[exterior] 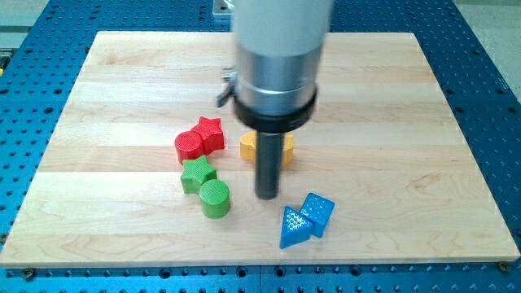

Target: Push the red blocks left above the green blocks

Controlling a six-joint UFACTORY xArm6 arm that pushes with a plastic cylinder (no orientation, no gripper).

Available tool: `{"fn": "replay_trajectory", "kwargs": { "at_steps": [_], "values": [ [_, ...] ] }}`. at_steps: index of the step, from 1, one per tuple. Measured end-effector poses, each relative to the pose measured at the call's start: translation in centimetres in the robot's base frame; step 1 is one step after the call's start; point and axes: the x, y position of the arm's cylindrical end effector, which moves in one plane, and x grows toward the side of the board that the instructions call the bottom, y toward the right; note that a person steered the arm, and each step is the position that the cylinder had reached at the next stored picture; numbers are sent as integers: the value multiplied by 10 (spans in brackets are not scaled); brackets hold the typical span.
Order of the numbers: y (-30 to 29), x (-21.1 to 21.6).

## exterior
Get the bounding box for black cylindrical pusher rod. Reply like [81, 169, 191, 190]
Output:
[255, 132, 284, 200]

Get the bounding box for yellow block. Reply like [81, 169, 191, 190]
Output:
[239, 131, 294, 166]

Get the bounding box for red star block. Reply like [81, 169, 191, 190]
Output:
[191, 116, 225, 155]

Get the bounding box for green cylinder block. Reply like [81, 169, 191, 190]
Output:
[199, 179, 230, 219]

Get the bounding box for green star block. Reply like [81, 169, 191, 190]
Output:
[181, 155, 217, 194]

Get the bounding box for red cylinder block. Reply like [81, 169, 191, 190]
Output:
[174, 130, 204, 164]

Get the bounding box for silver clamp lever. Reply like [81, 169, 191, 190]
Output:
[216, 68, 237, 107]

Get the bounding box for blue cube block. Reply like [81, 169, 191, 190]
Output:
[300, 193, 335, 238]

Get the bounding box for blue triangle block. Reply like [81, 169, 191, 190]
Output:
[279, 206, 313, 249]

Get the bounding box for light wooden board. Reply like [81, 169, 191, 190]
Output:
[1, 32, 519, 268]

